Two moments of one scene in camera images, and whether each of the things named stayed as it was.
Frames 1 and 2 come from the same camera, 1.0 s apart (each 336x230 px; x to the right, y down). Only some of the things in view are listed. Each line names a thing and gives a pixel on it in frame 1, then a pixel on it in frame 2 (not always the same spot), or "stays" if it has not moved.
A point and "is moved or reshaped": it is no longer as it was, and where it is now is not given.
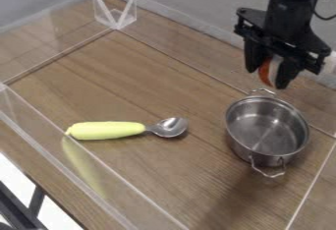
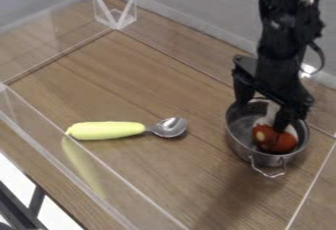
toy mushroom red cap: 264,67 is moved or reshaped
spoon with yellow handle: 116,130 stays
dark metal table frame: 19,215 stays
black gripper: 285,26 to 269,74
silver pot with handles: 268,130 stays
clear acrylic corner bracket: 115,18 stays
